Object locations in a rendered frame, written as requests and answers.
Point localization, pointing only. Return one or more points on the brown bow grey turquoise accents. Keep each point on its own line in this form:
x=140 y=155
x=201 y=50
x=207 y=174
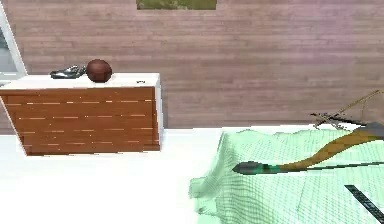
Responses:
x=320 y=156

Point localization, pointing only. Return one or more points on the small black object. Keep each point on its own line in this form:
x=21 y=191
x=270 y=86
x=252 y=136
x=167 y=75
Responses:
x=140 y=81

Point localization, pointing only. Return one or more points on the brown ball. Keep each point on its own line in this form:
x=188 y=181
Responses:
x=99 y=70

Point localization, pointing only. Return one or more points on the brown wooden chest of drawers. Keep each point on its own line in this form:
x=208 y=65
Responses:
x=86 y=120

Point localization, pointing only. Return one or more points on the green framed picture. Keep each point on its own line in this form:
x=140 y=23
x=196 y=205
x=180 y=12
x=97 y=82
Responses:
x=176 y=4

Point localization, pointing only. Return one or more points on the bed with pale green cover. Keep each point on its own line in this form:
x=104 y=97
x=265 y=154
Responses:
x=283 y=193

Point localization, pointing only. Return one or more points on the dark grey shoe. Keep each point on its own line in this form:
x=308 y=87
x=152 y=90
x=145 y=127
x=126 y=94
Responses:
x=67 y=72

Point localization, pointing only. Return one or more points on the dark crossbow with tan limbs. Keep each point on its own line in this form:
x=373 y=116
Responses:
x=336 y=118

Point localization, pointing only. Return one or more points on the white framed window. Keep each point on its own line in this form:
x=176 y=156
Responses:
x=8 y=56

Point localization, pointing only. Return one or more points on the black flat strip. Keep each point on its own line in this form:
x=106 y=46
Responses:
x=365 y=201

